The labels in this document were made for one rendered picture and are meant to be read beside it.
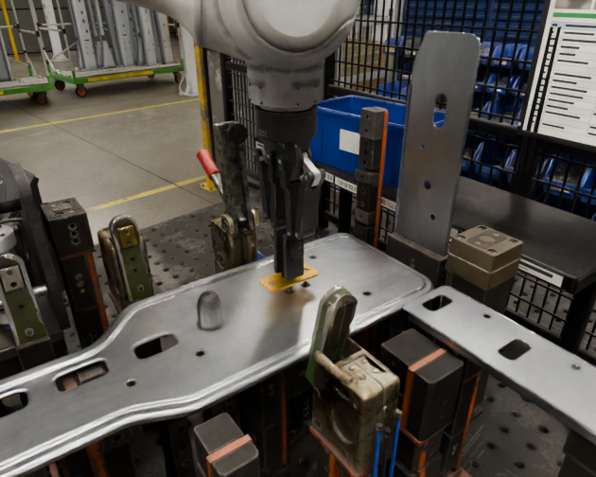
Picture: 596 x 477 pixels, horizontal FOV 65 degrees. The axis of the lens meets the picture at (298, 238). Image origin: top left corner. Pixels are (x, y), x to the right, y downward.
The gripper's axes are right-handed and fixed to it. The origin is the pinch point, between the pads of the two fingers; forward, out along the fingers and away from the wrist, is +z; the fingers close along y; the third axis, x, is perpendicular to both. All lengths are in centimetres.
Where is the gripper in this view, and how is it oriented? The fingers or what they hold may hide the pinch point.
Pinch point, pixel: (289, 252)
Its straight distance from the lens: 66.1
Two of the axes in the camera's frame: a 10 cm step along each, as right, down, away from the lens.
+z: 0.1, 8.9, 4.6
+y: 5.8, 3.8, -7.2
